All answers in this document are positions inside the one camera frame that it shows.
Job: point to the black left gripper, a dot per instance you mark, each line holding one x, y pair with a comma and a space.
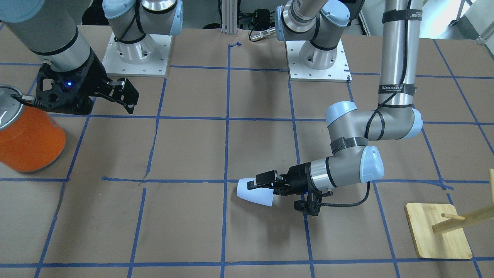
300, 174

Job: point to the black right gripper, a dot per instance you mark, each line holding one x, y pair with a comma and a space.
91, 82

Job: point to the light blue plastic cup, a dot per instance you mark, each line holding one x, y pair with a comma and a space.
263, 196

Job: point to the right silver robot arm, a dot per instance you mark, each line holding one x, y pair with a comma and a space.
47, 29

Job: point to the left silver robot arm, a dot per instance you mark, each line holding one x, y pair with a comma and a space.
353, 160

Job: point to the orange can with grey lid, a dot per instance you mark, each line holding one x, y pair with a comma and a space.
29, 138

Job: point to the wooden mug tree stand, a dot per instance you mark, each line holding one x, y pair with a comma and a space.
437, 230

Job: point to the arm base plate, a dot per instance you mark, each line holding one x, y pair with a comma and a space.
135, 54
307, 63

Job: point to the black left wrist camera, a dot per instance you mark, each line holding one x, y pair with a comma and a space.
312, 207

